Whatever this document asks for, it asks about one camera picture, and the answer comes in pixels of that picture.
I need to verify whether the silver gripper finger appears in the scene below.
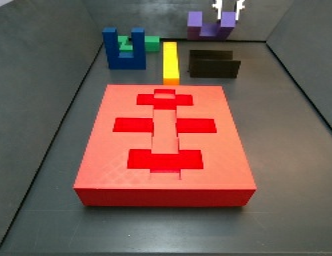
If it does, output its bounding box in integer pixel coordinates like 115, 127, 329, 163
211, 0, 223, 19
235, 0, 246, 21

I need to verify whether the purple U-shaped block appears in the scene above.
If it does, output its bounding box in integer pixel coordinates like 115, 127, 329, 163
187, 11, 235, 41

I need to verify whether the black angle fixture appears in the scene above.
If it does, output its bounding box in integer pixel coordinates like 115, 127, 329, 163
189, 50, 241, 78

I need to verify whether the red slotted board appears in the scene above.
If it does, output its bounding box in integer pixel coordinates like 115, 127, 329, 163
74, 85, 257, 207

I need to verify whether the yellow long bar block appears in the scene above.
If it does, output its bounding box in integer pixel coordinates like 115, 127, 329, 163
163, 42, 179, 85

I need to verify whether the green stepped block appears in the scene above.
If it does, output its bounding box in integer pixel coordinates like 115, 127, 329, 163
118, 36, 161, 52

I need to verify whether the blue U-shaped block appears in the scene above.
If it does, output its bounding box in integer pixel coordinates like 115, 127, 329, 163
102, 27, 146, 70

